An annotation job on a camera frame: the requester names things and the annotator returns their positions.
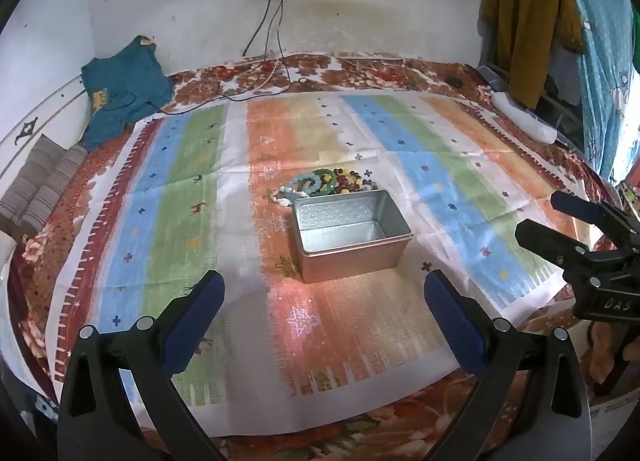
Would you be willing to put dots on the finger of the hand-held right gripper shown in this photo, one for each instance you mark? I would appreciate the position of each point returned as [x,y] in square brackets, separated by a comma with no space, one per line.
[582,208]
[550,241]

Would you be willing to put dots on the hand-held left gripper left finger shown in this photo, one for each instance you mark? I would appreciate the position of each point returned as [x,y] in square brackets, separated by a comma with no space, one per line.
[200,321]

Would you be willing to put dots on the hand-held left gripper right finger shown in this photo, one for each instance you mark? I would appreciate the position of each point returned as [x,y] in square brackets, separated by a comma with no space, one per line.
[450,321]

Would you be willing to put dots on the silver metal tin box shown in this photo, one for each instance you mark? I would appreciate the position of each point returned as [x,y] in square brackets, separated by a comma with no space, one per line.
[350,236]

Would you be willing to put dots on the green jade bangle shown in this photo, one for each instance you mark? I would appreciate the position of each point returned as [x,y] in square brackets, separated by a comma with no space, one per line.
[327,174]

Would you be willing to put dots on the striped printed mat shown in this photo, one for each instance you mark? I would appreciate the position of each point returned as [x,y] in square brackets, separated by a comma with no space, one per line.
[200,191]

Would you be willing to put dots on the light blue printed curtain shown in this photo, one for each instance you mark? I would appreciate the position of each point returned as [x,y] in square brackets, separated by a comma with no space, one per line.
[602,51]

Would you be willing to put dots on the mustard hanging jacket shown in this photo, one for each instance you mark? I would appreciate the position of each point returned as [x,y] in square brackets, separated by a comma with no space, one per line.
[525,26]

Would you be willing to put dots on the grey striped pillow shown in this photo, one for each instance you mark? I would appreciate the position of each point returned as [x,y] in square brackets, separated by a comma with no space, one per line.
[35,186]

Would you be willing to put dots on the teal shirt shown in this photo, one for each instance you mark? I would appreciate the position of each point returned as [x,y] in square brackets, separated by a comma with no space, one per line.
[125,86]

